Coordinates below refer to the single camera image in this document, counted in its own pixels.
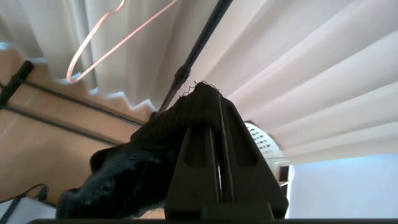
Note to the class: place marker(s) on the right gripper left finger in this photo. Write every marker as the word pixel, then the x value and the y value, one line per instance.
pixel 192 186

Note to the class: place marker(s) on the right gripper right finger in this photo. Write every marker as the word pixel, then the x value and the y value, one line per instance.
pixel 255 186

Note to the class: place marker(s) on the black shorts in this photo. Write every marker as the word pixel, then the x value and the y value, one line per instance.
pixel 124 180

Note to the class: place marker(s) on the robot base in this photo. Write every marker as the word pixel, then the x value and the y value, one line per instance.
pixel 31 213

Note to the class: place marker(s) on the white laundry basket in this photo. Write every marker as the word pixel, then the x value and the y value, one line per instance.
pixel 267 146

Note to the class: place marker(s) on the black clothes rack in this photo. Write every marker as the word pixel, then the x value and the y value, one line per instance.
pixel 202 34

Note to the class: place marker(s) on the pink clothes hanger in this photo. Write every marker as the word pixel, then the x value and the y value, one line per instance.
pixel 124 41

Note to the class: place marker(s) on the beige curtain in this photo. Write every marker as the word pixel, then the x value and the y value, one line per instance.
pixel 311 62

